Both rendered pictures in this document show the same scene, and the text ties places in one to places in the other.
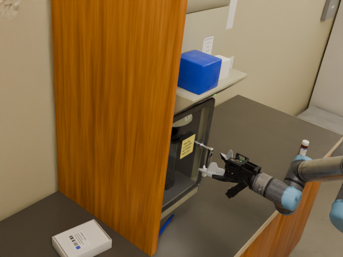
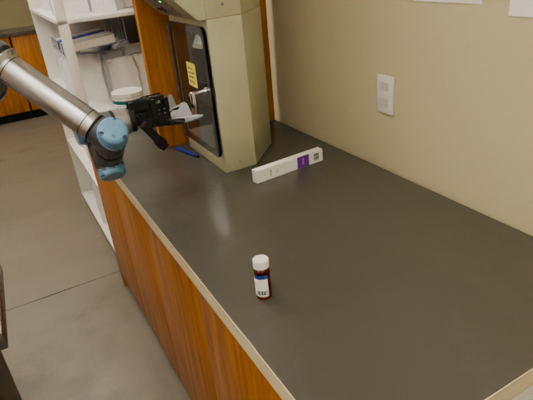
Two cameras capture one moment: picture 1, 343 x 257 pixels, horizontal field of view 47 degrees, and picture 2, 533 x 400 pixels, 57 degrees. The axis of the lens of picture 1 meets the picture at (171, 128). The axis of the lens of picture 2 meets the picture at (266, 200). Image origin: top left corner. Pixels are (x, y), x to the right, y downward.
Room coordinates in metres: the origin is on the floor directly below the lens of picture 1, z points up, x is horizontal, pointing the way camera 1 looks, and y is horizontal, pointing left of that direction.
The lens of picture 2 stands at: (2.12, -1.38, 1.58)
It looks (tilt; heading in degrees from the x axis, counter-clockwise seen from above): 27 degrees down; 118
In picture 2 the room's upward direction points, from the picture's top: 5 degrees counter-clockwise
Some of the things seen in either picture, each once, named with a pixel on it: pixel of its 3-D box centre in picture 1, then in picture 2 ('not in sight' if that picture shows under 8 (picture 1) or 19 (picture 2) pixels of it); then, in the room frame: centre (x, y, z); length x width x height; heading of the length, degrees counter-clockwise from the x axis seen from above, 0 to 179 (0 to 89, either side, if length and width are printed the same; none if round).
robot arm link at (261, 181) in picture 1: (262, 184); (122, 121); (1.13, -0.34, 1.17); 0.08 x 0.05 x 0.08; 145
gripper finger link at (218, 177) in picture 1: (223, 175); not in sight; (1.18, -0.21, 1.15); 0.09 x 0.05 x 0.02; 91
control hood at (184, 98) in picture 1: (205, 94); (164, 1); (1.17, -0.10, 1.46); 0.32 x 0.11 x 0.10; 145
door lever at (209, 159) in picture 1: (205, 155); (199, 104); (1.27, -0.14, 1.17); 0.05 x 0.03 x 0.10; 55
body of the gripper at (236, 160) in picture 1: (242, 172); (149, 113); (1.18, -0.27, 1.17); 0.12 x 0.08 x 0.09; 55
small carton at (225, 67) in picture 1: (218, 67); not in sight; (1.21, -0.13, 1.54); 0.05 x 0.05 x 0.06; 49
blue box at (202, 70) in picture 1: (197, 71); not in sight; (1.11, -0.05, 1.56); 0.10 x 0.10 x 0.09; 55
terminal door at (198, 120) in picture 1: (182, 157); (193, 88); (1.20, -0.05, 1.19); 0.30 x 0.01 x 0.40; 145
